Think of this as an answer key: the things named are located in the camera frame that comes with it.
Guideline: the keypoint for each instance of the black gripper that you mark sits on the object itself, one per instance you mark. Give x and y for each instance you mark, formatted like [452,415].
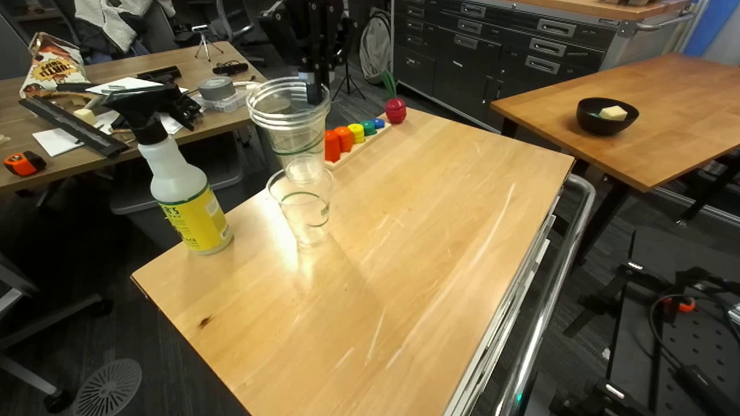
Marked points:
[316,25]

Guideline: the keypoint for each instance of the black tripod stand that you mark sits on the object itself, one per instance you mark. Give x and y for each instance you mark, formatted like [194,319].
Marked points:
[350,70]

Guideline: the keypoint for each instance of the white fan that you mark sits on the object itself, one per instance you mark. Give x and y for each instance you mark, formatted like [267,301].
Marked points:
[375,42]

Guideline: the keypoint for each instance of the yellow toy peg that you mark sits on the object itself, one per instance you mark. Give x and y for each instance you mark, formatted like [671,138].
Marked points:
[356,132]

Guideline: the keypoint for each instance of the orange toy peg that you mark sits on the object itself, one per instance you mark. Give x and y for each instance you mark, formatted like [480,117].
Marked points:
[346,140]

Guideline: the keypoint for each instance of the blue bottle cap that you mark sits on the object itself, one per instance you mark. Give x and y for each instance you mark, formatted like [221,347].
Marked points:
[380,124]

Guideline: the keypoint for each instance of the red-orange toy peg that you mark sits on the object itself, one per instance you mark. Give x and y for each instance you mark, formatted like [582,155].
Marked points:
[332,147]

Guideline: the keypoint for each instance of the small black remote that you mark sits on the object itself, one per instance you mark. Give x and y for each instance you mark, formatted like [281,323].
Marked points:
[232,68]

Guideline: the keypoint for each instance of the grey tape roll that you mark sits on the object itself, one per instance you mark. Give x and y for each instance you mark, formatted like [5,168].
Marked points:
[221,91]

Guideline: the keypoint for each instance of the dark tool cabinet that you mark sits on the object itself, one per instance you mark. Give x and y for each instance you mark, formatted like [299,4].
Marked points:
[478,54]

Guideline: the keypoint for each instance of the flat black device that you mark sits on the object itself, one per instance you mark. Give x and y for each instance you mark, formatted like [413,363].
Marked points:
[158,74]

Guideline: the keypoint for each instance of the white yellow spray bottle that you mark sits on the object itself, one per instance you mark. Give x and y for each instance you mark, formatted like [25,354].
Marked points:
[185,199]

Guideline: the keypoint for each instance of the light grey jacket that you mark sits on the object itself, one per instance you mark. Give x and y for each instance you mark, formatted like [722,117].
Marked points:
[117,20]

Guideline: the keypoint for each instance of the long black bar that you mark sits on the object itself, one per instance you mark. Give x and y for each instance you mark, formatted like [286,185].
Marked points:
[71,126]

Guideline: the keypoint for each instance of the chip bag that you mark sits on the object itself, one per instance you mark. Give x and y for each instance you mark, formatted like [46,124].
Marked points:
[49,70]

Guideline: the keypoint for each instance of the white paper sheet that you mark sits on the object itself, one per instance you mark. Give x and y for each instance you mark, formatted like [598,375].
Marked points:
[58,143]

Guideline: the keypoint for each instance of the black bowl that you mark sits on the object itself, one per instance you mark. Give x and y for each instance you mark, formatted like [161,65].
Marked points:
[598,126]

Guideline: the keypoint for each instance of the pale food lump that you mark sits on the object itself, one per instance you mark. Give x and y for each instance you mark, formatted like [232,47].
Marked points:
[613,115]

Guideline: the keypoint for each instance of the wooden office desk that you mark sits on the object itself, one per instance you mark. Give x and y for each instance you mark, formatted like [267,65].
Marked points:
[15,130]

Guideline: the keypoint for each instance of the orange tape measure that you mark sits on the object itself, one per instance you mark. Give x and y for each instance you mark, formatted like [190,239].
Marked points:
[23,166]

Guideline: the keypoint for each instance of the wooden side table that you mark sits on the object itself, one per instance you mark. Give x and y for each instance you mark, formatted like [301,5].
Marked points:
[661,117]

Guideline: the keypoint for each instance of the round grey floor grille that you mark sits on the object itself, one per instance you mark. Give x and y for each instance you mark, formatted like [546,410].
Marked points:
[108,386]

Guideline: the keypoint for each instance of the blue panel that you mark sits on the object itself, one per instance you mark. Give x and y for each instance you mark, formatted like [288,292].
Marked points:
[713,27]

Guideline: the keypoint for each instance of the grey chair base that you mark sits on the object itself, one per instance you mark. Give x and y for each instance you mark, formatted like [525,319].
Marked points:
[31,338]

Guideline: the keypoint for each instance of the black perforated board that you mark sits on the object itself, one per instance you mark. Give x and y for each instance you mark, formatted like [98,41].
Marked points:
[695,347]

